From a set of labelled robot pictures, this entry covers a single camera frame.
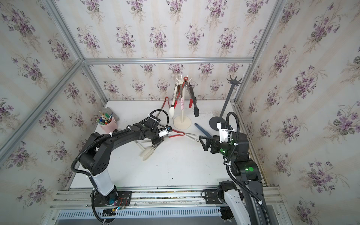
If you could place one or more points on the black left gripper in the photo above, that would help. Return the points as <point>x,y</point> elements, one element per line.
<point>156,142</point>

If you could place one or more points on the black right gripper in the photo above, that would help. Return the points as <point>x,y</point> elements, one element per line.
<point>216,142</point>

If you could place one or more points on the dark grey utensil rack stand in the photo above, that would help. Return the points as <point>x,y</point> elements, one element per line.
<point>216,119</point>

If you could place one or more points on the small white steel tongs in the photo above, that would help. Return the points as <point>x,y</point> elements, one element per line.
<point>193,137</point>

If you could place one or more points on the steel tongs white ring large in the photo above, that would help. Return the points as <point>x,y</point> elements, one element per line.
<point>174,100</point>

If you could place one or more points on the black silicone tip tongs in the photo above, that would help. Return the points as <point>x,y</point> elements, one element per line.
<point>193,99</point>

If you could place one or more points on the pink cat paw tongs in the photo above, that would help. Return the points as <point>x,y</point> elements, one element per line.
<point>182,99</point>

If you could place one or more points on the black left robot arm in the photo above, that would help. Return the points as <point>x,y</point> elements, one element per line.
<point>95,157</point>

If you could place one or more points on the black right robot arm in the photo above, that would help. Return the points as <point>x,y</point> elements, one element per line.
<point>242,195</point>

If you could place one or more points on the steel tongs cream silicone tips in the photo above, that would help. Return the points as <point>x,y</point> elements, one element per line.
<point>148,151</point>

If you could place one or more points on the cream utensil rack stand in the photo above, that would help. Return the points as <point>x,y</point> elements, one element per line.
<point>182,122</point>

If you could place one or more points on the pink pen holder bucket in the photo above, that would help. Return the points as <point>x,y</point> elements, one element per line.
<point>110,127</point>

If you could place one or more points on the coloured pens in bucket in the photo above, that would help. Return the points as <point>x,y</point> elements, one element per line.
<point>105,118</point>

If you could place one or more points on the grey sponge block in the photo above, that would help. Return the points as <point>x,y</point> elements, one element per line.
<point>108,111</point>

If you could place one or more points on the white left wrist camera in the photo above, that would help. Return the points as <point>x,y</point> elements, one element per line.
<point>162,132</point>

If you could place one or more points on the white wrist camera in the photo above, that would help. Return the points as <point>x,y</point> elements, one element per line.
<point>162,132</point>
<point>225,132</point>

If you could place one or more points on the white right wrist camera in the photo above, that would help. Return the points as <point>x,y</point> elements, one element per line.
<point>225,132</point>

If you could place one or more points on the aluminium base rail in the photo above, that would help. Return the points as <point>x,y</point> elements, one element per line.
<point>152,202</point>

